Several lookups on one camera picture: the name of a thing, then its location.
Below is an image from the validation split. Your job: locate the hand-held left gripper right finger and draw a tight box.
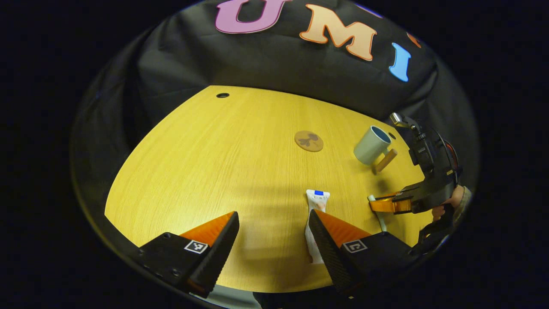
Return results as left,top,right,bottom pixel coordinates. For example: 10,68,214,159
309,209,423,300

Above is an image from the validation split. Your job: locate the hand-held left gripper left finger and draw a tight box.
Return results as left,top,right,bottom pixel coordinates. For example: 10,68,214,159
138,211,240,299

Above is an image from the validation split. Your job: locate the grey cup with wooden handle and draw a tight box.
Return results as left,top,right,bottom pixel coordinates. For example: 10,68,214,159
353,125,398,174

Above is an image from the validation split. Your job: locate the round brown coaster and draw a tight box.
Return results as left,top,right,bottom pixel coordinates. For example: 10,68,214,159
294,130,324,152

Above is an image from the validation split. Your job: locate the wooden desktop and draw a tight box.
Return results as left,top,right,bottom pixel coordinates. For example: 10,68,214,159
104,85,434,294

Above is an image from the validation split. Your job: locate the black backdrop cloth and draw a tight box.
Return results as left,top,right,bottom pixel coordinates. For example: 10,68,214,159
71,0,480,241

